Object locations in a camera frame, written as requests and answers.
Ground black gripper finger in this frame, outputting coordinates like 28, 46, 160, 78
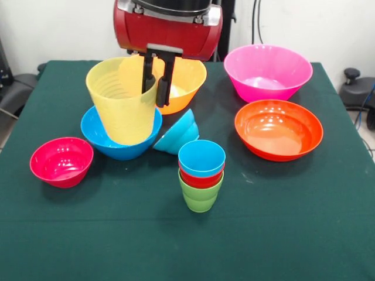
141, 54, 156, 95
155, 55, 176, 108

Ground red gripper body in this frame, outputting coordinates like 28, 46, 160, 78
113, 0, 223, 62

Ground yellow cup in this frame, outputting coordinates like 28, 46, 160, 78
85, 56, 159, 146

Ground small light blue bowl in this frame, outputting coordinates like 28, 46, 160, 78
152, 108, 200, 155

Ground blue cup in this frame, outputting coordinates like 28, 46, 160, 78
178, 139, 227, 178

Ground red cup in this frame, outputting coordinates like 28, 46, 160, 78
178, 163, 226, 190

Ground green cup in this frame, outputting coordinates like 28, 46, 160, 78
178, 171, 224, 213

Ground large orange bowl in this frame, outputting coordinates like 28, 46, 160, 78
152, 56, 207, 115

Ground medium blue bowl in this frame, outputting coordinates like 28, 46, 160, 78
80, 105, 163, 161

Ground large pink bowl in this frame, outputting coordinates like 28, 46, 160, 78
223, 44, 313, 104

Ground small crimson bowl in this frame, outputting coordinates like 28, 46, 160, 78
29, 136, 94, 189

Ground shallow red-orange bowl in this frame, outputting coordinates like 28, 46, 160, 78
234, 99, 324, 162

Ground black chair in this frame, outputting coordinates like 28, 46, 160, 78
0, 37, 47, 118
339, 67, 375, 131

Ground dark green table cloth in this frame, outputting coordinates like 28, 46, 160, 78
0, 60, 375, 281

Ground black hanging cables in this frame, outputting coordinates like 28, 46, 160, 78
251, 0, 266, 45

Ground blue cable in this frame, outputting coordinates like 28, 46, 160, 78
353, 84, 375, 127

